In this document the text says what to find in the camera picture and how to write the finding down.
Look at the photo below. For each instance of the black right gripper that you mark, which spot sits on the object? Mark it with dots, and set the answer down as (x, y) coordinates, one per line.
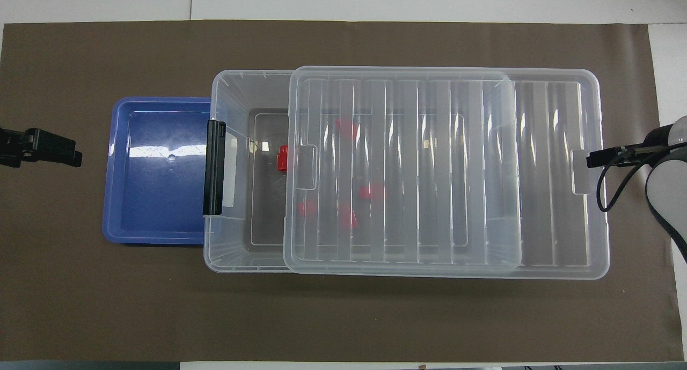
(655, 142)

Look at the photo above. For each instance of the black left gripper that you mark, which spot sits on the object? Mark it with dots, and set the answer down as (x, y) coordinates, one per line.
(29, 140)

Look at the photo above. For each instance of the clear ribbed plastic lid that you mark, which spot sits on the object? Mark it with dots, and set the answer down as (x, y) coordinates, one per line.
(547, 144)

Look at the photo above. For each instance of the red block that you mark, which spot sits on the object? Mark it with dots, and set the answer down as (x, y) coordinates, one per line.
(307, 208)
(282, 158)
(372, 191)
(346, 127)
(347, 218)

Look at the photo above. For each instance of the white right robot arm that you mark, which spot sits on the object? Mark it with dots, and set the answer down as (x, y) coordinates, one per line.
(668, 193)

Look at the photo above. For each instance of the blue plastic tray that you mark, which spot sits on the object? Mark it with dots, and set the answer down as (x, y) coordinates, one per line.
(161, 198)

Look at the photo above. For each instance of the clear plastic storage box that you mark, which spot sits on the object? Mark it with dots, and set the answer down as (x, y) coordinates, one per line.
(236, 117)

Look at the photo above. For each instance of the brown paper table mat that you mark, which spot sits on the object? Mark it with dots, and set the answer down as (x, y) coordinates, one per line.
(375, 316)

